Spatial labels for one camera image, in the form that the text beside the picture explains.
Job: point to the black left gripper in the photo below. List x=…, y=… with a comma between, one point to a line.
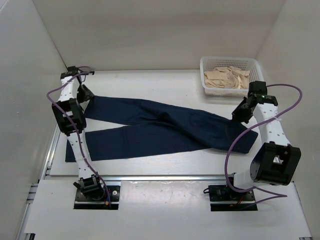
x=88, y=94

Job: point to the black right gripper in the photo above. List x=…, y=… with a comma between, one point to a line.
x=237, y=115

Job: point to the dark blue denim trousers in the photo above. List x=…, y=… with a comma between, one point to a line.
x=149, y=128

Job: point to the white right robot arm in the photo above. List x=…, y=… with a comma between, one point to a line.
x=276, y=161

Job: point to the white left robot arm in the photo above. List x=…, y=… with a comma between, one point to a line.
x=69, y=115

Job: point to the beige cloth in basket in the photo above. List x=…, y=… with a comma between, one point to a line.
x=227, y=78

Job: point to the white plastic perforated basket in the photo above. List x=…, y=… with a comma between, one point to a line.
x=211, y=62

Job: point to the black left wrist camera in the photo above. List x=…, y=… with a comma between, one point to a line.
x=72, y=70

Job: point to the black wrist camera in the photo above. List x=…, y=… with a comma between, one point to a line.
x=257, y=87
x=72, y=70

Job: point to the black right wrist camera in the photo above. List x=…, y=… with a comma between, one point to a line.
x=257, y=87

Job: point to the aluminium frame rail front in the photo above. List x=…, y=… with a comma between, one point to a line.
x=135, y=178

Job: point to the aluminium frame rail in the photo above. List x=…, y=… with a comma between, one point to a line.
x=38, y=124
x=135, y=178

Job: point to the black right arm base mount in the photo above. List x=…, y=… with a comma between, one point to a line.
x=223, y=199

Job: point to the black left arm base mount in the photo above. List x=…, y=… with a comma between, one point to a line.
x=91, y=194

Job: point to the aluminium frame rail left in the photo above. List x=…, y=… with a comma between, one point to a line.
x=38, y=124

